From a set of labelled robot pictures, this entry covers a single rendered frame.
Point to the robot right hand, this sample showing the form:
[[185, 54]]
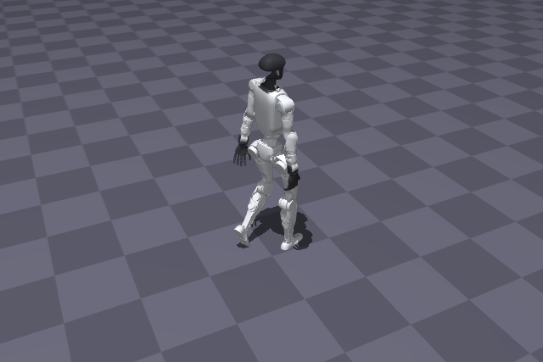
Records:
[[293, 179]]

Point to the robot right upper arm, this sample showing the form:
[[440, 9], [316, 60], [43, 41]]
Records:
[[285, 106]]

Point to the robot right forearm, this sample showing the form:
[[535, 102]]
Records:
[[291, 155]]

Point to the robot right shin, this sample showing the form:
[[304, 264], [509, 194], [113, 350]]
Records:
[[288, 220]]

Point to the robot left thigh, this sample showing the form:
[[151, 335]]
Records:
[[265, 169]]

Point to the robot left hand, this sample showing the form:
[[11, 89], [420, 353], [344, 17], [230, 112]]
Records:
[[242, 150]]

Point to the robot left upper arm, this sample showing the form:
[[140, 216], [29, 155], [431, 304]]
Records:
[[250, 111]]

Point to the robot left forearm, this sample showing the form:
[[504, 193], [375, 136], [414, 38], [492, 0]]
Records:
[[246, 126]]

